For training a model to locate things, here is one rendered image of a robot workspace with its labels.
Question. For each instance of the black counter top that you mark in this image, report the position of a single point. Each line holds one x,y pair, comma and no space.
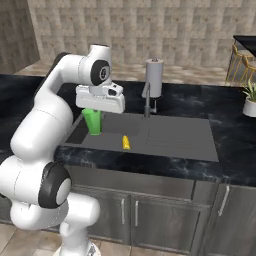
246,42

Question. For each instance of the gold bar stool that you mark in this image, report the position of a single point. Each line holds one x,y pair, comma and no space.
241,68

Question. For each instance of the yellow corn cob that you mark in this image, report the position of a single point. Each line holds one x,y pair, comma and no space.
126,142

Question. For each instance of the grey paper towel roll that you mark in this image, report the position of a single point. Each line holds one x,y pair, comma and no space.
154,77

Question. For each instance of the potted plant in white pot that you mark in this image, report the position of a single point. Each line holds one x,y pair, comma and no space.
250,100

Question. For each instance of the grey cupboard door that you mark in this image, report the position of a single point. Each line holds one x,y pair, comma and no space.
231,221
168,226
106,213

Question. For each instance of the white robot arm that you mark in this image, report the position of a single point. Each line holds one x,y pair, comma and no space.
40,133

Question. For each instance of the grey tap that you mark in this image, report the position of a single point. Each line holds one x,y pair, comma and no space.
147,100

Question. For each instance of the grey sink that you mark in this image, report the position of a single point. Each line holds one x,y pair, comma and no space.
150,133

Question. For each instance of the green cup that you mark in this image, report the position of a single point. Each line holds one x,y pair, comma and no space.
93,122

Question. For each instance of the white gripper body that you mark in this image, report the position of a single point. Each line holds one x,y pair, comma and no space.
100,100

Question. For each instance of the grey false drawer front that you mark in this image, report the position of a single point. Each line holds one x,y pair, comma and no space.
133,181

